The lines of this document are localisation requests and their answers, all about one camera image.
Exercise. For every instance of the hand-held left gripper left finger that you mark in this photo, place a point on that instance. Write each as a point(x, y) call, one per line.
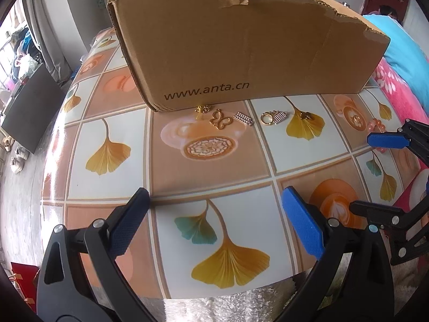
point(129, 224)

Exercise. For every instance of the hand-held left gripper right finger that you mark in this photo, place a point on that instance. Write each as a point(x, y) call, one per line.
point(303, 223)

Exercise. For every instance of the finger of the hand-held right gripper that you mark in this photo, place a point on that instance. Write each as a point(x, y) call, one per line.
point(375, 209)
point(385, 140)

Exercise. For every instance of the gold butterfly charm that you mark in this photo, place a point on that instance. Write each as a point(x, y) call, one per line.
point(221, 119)

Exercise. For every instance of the brown cardboard box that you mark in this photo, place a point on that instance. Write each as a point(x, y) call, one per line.
point(234, 47)

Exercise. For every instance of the pink floral blanket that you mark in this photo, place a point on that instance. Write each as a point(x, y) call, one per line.
point(402, 97)

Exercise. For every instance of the small gold charm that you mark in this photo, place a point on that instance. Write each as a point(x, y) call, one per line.
point(202, 109)
point(305, 115)

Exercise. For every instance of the blue pillow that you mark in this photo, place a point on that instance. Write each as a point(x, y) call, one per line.
point(402, 47)

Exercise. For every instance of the red bag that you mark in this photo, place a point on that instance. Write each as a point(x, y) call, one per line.
point(23, 275)

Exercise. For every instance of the silver abacus charm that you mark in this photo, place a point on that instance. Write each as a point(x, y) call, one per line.
point(243, 118)

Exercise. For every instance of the white shoe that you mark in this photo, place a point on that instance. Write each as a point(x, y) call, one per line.
point(19, 152)
point(16, 166)

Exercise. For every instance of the beige slipper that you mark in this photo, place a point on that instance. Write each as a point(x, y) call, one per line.
point(5, 140)

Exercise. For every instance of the dark cabinet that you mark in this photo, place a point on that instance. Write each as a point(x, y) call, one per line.
point(30, 107)

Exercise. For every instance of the pile of clothes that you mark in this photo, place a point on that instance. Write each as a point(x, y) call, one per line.
point(25, 53)

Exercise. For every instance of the grey curtain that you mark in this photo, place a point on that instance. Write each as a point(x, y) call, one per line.
point(53, 16)

